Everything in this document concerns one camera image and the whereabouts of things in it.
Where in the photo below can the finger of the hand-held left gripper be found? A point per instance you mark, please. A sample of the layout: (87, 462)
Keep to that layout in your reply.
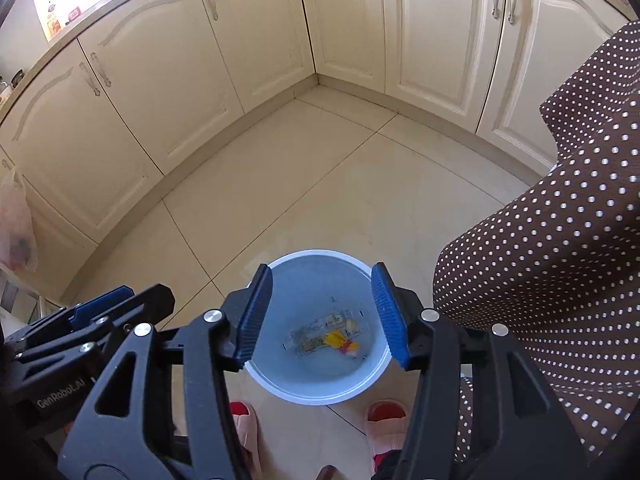
(150, 305)
(100, 301)

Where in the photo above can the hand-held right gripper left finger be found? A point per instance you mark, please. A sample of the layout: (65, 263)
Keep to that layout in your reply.
(255, 310)

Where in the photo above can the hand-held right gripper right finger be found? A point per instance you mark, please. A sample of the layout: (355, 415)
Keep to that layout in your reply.
(387, 310)

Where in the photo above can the pale blue plastic bucket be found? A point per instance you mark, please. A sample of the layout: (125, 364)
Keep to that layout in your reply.
(310, 285)

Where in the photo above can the clear plastic wrapper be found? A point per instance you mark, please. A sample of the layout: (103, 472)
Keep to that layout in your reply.
(305, 337)

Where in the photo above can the yellow wrapper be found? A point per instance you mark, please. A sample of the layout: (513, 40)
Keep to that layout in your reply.
(334, 339)

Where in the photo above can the pink translucent plastic bag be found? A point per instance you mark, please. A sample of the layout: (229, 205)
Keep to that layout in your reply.
(17, 230)

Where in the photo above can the pink slipper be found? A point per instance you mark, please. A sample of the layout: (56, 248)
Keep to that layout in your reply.
(245, 430)
(385, 425)

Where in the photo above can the black cloth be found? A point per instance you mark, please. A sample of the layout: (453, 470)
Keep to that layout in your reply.
(387, 467)

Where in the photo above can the yellow and red packet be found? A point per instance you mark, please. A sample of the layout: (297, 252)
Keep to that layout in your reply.
(52, 22)

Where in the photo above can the small red box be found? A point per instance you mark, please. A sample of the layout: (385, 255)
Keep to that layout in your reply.
(75, 13)

